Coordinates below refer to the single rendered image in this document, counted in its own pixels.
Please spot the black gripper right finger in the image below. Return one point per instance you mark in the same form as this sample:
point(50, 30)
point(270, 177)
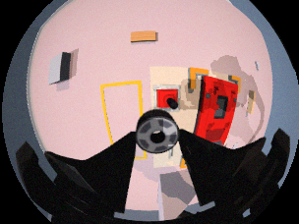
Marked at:
point(212, 166)

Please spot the tan rectangular block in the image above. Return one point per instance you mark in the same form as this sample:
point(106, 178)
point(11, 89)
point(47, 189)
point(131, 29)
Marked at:
point(251, 102)

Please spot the orange flat bar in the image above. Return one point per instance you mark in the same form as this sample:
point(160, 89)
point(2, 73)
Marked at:
point(143, 35)

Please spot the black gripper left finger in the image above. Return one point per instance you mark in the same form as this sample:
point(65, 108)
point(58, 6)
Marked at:
point(106, 174)

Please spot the yellow rectangular outline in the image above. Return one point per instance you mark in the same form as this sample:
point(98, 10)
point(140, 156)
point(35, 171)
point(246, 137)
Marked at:
point(140, 105)

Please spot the grey mottled wheel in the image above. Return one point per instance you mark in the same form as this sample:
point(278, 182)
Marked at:
point(156, 120)

